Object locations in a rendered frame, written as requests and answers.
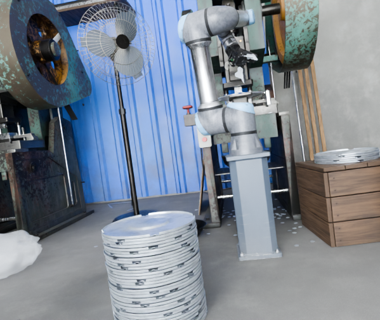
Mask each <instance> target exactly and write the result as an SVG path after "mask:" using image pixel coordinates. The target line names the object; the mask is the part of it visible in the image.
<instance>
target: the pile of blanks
mask: <svg viewBox="0 0 380 320"><path fill-rule="evenodd" d="M102 239H103V242H104V243H103V245H104V250H103V253H104V255H105V259H106V262H105V265H106V267H107V273H108V285H109V289H110V297H111V302H112V309H113V315H114V320H205V318H206V315H207V314H206V312H207V305H206V292H205V289H204V281H203V278H202V266H201V259H200V249H199V240H198V237H197V224H196V222H195V220H194V222H193V223H191V224H190V225H188V226H186V227H184V228H182V229H179V230H176V231H173V232H169V233H167V234H161V235H158V236H156V235H155V236H152V237H144V238H138V239H111V238H107V237H104V236H103V235H102Z"/></svg>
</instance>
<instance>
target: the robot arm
mask: <svg viewBox="0 0 380 320"><path fill-rule="evenodd" d="M254 23H255V16H254V11H253V10H252V9H250V10H245V11H239V10H236V9H235V8H233V7H231V6H212V7H208V8H205V9H203V10H199V11H195V12H193V13H188V14H187V15H183V16H182V17H181V18H180V19H179V22H178V35H179V38H180V41H181V42H182V43H183V44H185V45H186V48H188V49H189V50H190V53H191V57H192V63H193V70H194V74H195V80H196V84H197V91H198V94H199V101H200V105H199V107H198V112H196V114H195V123H196V126H197V129H198V130H199V132H200V133H201V134H202V135H205V136H206V135H217V134H222V133H231V142H230V149H229V155H230V156H242V155H248V154H257V153H260V152H263V146H262V144H261V142H260V141H259V138H258V135H257V129H256V119H255V112H254V106H253V104H251V103H244V102H240V103H228V104H227V107H223V104H222V103H221V102H220V101H219V100H218V94H217V90H216V83H215V79H214V72H213V65H212V61H211V54H210V50H209V45H210V44H211V42H212V41H211V37H213V36H218V39H219V40H220V41H221V43H222V45H223V46H224V48H225V53H226V54H227V56H228V62H229V64H230V65H231V63H232V64H233V65H231V67H235V65H236V66H238V72H236V73H235V77H238V78H241V80H242V82H243V83H245V82H246V75H245V68H243V66H245V65H246V62H247V61H248V62H251V63H254V62H255V61H256V60H258V59H257V57H258V55H257V54H255V53H252V52H250V51H247V50H244V49H242V48H240V46H239V44H238V42H237V40H236V39H235V38H234V36H233V34H232V32H231V30H233V29H238V28H241V27H245V26H250V25H252V24H254ZM229 59H231V60H229ZM230 62H231V63H230Z"/></svg>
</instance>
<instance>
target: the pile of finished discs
mask: <svg viewBox="0 0 380 320"><path fill-rule="evenodd" d="M379 152H380V150H379V147H363V148H354V149H352V150H348V149H341V150H331V151H326V152H319V153H316V155H314V161H315V163H316V164H343V163H356V162H360V161H370V160H373V159H378V158H380V153H379Z"/></svg>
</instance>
